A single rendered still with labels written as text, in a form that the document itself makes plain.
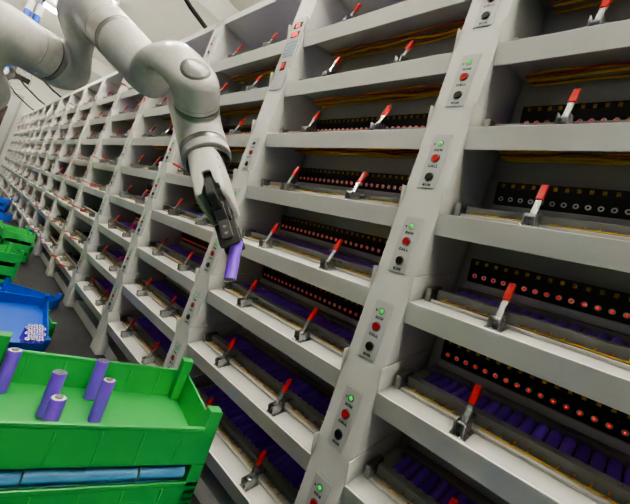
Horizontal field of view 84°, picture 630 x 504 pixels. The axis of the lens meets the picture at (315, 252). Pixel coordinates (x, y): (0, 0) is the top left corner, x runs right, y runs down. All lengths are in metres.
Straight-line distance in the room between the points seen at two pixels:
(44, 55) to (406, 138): 0.80
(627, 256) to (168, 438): 0.70
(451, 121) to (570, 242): 0.35
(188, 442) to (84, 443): 0.13
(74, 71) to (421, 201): 0.83
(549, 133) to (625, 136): 0.10
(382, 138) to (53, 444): 0.83
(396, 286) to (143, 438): 0.51
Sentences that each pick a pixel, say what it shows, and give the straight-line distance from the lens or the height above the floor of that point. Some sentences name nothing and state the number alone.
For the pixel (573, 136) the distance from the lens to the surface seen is 0.77.
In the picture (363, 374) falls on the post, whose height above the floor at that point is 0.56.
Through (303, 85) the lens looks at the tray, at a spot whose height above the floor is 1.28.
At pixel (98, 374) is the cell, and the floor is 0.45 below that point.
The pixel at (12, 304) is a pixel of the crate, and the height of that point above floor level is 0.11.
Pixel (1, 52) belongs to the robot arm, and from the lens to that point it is 0.99.
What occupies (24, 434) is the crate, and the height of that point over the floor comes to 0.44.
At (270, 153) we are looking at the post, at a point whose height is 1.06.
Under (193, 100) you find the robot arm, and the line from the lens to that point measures 0.63.
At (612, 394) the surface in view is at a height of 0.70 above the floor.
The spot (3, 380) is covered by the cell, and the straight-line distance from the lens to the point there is 0.69.
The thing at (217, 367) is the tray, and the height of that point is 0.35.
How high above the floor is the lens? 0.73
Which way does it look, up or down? 3 degrees up
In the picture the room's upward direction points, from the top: 20 degrees clockwise
